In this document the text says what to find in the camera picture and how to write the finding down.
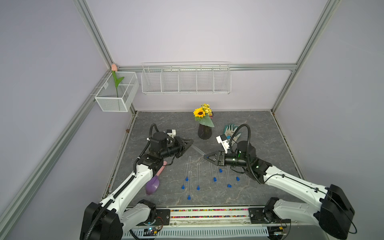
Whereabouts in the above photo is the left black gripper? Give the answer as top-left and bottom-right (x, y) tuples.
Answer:
(160, 136), (193, 159)

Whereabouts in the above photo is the white vented cable duct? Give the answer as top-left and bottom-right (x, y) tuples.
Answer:
(133, 227), (269, 240)

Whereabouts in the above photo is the green circuit board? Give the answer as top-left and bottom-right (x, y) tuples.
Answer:
(143, 228), (158, 237)

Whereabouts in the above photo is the pink artificial tulip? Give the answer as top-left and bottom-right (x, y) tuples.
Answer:
(111, 64), (125, 98)

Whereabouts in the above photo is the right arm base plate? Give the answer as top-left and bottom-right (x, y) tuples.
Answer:
(248, 207), (291, 224)

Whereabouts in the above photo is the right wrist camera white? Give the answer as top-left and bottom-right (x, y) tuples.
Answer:
(216, 134), (230, 154)

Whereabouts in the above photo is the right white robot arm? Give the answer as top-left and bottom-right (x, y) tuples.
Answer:
(204, 124), (355, 240)

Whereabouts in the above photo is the yellow sunflower bouquet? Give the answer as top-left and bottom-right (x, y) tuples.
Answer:
(193, 104), (215, 128)

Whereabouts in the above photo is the white mesh wall basket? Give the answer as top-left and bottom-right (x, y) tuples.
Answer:
(95, 71), (140, 113)

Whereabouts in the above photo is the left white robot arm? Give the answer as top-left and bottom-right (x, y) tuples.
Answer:
(80, 124), (194, 240)

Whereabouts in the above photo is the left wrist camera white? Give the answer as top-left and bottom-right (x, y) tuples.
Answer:
(166, 130), (176, 138)

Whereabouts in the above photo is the green white work glove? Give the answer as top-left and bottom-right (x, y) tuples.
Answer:
(224, 124), (242, 143)

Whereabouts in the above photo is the dark glass flower vase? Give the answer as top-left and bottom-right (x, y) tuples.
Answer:
(198, 124), (213, 140)

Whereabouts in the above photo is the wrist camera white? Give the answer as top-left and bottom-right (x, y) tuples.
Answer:
(166, 130), (176, 138)
(216, 134), (230, 154)

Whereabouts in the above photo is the purple scoop pink handle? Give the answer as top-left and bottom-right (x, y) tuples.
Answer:
(146, 161), (168, 195)

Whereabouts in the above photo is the white wire wall shelf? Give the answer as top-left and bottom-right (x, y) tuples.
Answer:
(142, 62), (232, 95)

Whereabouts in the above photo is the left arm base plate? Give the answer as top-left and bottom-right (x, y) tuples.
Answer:
(139, 209), (171, 227)

